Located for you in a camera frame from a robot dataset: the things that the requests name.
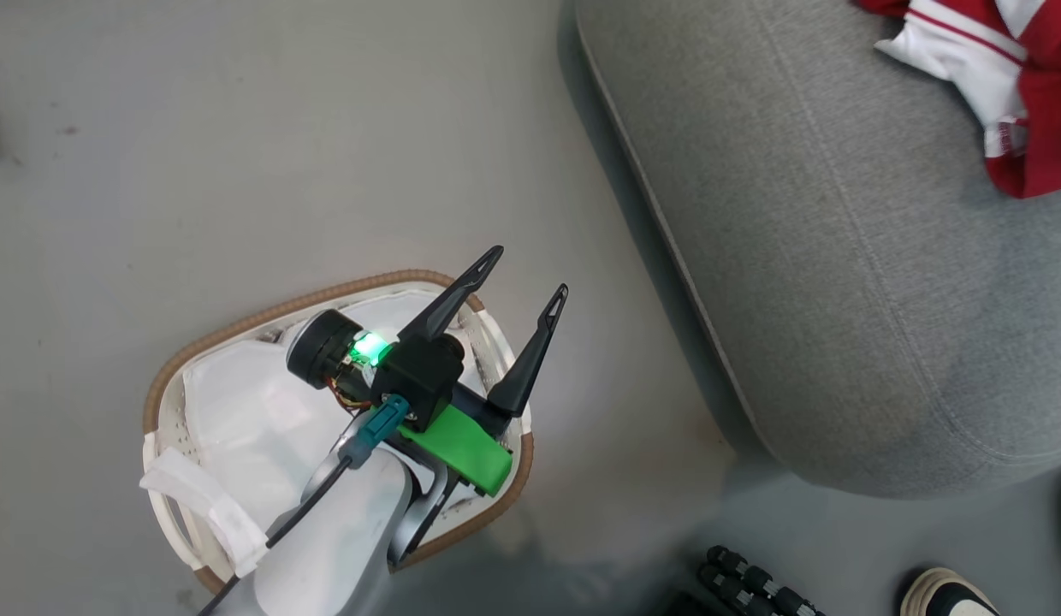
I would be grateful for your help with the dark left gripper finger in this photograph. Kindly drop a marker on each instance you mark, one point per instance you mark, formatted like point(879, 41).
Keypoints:
point(530, 364)
point(449, 304)

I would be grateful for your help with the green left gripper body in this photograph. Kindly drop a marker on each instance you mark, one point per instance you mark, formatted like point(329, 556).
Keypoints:
point(462, 449)

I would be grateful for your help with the red and white garment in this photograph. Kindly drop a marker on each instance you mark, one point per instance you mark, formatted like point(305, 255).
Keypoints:
point(1044, 111)

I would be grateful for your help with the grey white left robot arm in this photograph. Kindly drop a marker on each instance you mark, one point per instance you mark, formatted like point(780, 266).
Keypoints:
point(342, 547)

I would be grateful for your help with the grey fabric sofa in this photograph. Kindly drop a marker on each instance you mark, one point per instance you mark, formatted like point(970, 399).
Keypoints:
point(856, 257)

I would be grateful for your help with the black round left gripper motor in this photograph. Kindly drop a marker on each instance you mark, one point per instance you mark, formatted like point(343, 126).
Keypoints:
point(321, 346)

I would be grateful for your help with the white basket liner cloth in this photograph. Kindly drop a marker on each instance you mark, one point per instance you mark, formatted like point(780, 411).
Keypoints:
point(240, 411)

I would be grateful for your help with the white laundry basket brown rim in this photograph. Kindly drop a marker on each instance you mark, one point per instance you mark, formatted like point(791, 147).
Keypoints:
point(175, 376)

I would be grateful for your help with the beige black shoe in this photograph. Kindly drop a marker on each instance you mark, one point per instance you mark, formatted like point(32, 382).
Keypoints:
point(950, 599)

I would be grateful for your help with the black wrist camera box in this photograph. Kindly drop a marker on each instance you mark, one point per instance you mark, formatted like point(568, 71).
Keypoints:
point(419, 376)

